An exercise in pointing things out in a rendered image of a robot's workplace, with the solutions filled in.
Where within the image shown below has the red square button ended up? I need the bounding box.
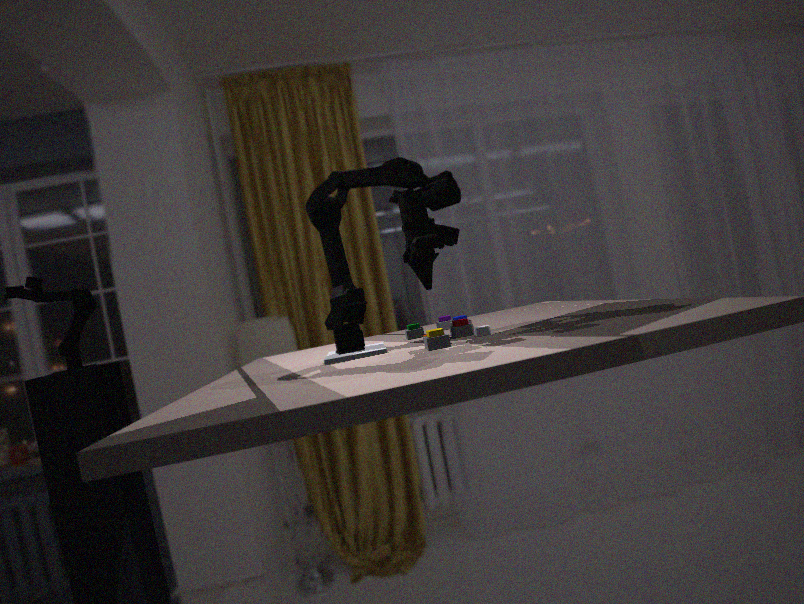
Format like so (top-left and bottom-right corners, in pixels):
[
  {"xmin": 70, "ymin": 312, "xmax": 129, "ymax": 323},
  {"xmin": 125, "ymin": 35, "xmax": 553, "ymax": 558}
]
[{"xmin": 449, "ymin": 319, "xmax": 475, "ymax": 338}]

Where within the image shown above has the yellow button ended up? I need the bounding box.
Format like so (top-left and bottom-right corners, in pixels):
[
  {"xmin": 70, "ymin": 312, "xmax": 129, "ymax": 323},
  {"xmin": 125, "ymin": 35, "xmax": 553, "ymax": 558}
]
[{"xmin": 423, "ymin": 328, "xmax": 451, "ymax": 351}]

